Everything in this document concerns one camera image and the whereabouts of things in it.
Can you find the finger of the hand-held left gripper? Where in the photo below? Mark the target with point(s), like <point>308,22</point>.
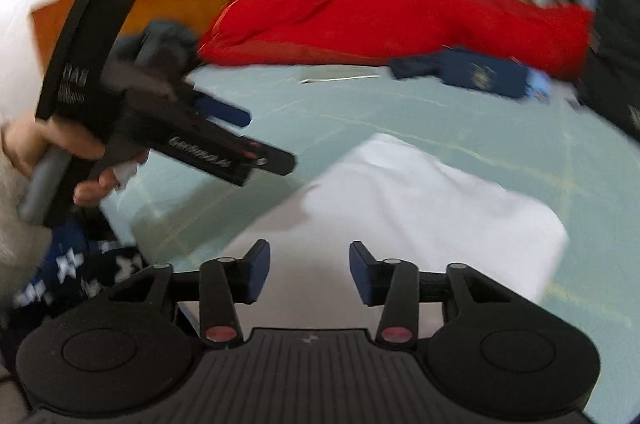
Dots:
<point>225,111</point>
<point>272,160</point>

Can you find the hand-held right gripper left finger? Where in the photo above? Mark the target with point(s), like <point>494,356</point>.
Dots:
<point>257,271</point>

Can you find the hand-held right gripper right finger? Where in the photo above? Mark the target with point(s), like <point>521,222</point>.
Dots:
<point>365,274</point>

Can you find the white printed sweatshirt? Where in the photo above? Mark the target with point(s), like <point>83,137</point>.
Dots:
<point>400,214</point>

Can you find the person's left forearm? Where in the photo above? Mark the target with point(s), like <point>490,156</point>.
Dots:
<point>15,229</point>

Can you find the person's left hand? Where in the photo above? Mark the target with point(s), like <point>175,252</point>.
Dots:
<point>30,139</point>

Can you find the dark grey jacket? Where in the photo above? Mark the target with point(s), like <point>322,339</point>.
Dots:
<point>165,41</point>

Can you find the pale green booklet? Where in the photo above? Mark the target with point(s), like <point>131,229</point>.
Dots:
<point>340,78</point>

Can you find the dark star-print pants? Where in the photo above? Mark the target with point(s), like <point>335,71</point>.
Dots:
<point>100,264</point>

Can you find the dark folded pouch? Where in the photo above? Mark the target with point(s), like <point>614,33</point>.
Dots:
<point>412,68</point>

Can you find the red quilt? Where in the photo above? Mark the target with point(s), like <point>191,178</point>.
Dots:
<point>375,24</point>

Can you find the navy mouse-print pencil case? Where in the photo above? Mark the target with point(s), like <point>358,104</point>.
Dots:
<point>480,74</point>

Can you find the blue book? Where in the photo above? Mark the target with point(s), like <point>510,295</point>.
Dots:
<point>537,86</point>

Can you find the black backpack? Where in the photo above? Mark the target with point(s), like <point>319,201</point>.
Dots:
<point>615,54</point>

